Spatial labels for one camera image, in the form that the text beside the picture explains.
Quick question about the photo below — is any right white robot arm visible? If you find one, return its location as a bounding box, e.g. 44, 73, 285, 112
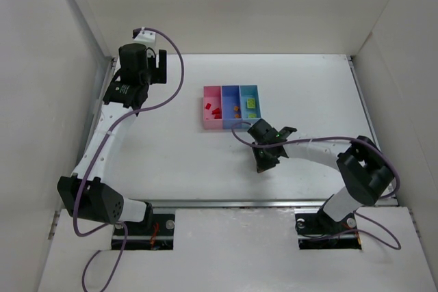
248, 119, 396, 238

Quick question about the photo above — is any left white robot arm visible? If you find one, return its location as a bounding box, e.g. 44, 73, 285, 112
57, 43, 167, 227

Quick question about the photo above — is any pink container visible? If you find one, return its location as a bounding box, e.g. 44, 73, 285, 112
203, 85, 223, 130

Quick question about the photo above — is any light blue container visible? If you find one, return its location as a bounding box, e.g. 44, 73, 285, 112
240, 85, 261, 124

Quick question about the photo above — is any dark blue container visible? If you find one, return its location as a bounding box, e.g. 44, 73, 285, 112
222, 85, 242, 130

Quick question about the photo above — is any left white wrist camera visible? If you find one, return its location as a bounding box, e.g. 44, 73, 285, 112
132, 27, 156, 48

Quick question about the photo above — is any left aluminium rail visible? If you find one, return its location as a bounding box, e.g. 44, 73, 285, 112
75, 57, 117, 165

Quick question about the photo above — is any aluminium rail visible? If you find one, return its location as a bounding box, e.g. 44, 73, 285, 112
348, 55, 389, 176
145, 199, 325, 209
75, 57, 117, 165

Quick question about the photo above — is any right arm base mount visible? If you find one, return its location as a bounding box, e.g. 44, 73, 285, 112
295, 212, 361, 250

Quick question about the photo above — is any right aluminium rail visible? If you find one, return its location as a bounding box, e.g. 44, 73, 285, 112
348, 55, 389, 176

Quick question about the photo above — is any front aluminium rail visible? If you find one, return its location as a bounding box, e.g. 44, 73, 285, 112
145, 199, 325, 209

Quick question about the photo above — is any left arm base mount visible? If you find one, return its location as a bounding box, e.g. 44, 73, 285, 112
125, 213, 175, 251

